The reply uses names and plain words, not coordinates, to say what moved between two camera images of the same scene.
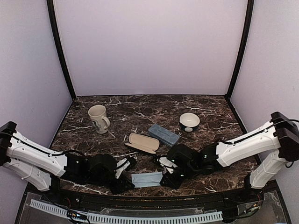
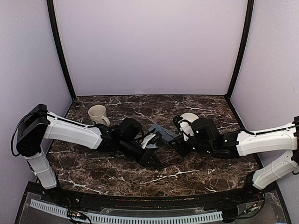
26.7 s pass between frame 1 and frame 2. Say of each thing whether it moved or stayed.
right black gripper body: moved
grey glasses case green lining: stayed
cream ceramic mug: stayed
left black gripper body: moved
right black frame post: stayed
